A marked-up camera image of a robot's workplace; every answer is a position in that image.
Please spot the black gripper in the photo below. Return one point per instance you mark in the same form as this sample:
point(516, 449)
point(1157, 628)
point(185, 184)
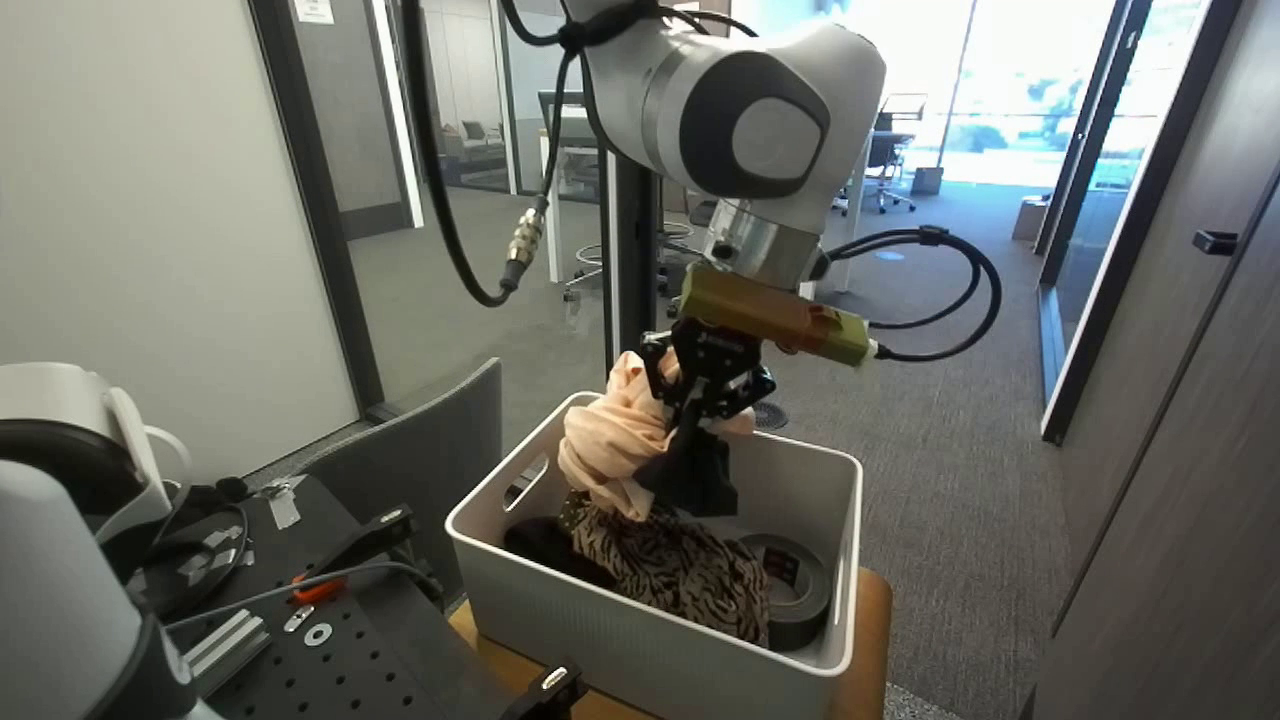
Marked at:
point(715, 359)

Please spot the peach pink cloth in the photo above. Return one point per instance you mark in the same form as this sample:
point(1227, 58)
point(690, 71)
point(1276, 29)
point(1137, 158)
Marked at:
point(604, 443)

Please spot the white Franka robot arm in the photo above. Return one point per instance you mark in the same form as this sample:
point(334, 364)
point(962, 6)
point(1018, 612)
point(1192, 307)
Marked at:
point(786, 134)

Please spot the white plastic storage bin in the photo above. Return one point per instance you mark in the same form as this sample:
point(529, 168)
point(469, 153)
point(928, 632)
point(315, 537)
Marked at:
point(602, 641)

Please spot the grey chair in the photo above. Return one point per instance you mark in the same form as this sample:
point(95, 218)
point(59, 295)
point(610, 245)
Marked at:
point(413, 453)

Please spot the black trash bin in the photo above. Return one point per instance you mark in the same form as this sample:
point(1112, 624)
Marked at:
point(928, 181)

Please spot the black office swivel chair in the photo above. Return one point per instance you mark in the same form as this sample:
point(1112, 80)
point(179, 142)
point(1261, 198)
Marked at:
point(888, 153)

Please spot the dark speckled patterned cloth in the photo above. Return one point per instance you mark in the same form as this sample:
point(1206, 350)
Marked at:
point(681, 575)

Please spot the black tape roll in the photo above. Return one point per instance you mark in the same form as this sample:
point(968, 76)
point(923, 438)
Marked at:
point(794, 595)

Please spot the black perforated breadboard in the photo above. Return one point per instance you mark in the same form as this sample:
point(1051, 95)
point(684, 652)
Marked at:
point(360, 664)

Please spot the black framed glass door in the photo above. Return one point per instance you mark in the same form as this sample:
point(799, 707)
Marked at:
point(1082, 335)

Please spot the brown cardboard box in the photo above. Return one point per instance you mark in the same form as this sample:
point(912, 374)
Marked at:
point(1030, 218)

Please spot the round white washer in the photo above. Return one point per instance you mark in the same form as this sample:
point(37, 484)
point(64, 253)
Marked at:
point(317, 632)

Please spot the white paper tag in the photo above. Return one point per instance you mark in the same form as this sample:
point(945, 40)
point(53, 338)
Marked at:
point(284, 506)

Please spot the silver aluminium extrusion piece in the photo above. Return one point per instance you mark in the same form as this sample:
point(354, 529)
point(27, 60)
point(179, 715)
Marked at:
point(220, 641)

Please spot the white paper notice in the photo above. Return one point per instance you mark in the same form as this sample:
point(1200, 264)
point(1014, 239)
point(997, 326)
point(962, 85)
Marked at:
point(315, 9)

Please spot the gold wrist camera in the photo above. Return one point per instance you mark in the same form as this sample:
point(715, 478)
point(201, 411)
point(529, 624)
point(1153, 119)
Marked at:
point(772, 319)

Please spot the black glass wall post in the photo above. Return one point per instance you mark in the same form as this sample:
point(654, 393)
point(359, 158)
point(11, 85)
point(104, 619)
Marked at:
point(634, 264)

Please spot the black wall frame post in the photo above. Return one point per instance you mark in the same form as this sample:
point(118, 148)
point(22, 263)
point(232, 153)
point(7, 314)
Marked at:
point(315, 203)

